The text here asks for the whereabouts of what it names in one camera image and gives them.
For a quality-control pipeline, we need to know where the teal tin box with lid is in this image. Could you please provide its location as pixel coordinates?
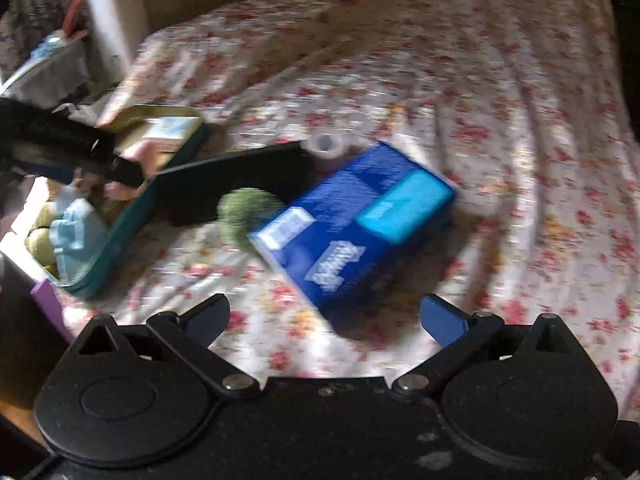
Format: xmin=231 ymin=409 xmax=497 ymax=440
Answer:
xmin=24 ymin=104 xmax=314 ymax=297

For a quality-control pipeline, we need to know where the purple box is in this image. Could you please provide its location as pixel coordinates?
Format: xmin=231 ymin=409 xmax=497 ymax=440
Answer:
xmin=30 ymin=279 xmax=77 ymax=342

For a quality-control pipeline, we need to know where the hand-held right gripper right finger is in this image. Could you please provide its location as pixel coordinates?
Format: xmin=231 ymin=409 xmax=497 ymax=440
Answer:
xmin=392 ymin=293 xmax=572 ymax=397

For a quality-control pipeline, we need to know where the floral bedsheet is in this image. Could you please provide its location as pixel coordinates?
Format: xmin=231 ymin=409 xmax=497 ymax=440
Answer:
xmin=50 ymin=0 xmax=640 ymax=423

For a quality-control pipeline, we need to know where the blue tissue box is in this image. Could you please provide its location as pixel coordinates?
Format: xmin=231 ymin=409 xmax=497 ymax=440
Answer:
xmin=248 ymin=140 xmax=460 ymax=314

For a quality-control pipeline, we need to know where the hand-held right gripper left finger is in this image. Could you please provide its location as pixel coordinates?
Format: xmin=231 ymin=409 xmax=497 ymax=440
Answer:
xmin=75 ymin=293 xmax=260 ymax=399

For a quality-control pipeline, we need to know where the yellow plush toy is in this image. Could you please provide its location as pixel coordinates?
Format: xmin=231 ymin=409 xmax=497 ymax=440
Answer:
xmin=24 ymin=202 xmax=67 ymax=269

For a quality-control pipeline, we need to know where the green plush toy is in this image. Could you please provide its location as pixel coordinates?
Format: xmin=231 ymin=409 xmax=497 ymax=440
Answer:
xmin=217 ymin=187 xmax=284 ymax=257

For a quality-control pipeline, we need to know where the clear tape roll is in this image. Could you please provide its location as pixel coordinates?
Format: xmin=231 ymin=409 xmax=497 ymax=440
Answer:
xmin=304 ymin=133 xmax=352 ymax=159

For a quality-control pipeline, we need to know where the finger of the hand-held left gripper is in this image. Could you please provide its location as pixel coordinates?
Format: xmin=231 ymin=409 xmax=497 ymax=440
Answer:
xmin=104 ymin=156 xmax=152 ymax=189

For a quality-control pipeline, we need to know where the beige wooden headboard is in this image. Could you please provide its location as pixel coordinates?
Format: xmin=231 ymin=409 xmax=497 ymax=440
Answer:
xmin=75 ymin=0 xmax=257 ymax=82

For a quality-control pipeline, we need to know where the blue face mask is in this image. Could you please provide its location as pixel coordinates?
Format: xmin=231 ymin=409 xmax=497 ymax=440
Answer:
xmin=49 ymin=198 xmax=109 ymax=282

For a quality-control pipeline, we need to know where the pink soft item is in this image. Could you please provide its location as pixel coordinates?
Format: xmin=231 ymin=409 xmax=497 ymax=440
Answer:
xmin=116 ymin=139 xmax=167 ymax=202

